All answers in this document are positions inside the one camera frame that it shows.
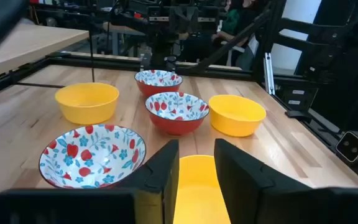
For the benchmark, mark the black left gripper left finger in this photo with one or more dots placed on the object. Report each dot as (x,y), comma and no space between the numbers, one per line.
(73,207)

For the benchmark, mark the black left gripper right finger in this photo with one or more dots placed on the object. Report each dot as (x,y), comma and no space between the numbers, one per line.
(275,202)

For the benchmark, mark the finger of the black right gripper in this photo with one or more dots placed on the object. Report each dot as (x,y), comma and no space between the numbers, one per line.
(175,20)
(193,20)

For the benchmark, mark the red floral ceramic bowl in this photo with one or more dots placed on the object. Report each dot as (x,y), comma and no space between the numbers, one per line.
(176,113)
(89,154)
(158,78)

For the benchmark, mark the yellow plastic mini bowl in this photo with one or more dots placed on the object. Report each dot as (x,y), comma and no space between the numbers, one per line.
(197,193)
(87,102)
(236,115)

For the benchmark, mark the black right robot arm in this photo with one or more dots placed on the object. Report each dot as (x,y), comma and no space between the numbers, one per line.
(163,45)

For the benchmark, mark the person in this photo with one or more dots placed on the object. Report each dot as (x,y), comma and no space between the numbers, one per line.
(235,21)

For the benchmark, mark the black labelled controller box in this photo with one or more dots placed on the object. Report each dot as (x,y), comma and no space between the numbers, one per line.
(294,102)
(300,92)

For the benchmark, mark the wooden shelf with black legs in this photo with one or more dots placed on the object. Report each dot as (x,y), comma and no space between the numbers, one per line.
(26,43)

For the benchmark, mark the black aluminium table frame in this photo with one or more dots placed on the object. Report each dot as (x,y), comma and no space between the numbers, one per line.
(104,63)

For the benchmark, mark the black plastic frame clamp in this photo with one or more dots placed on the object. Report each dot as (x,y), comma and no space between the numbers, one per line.
(298,115)

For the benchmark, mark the silver aluminium bracket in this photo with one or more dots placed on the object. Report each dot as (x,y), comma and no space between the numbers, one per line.
(268,73)

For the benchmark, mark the black table-level camera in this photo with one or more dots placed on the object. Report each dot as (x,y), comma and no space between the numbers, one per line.
(351,146)

